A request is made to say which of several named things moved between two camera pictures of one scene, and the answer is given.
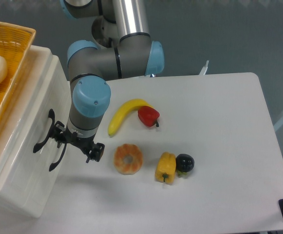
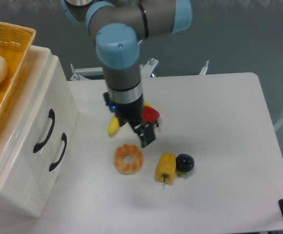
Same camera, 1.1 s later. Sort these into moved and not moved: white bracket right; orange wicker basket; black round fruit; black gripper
Moved: black gripper
Not moved: white bracket right; black round fruit; orange wicker basket
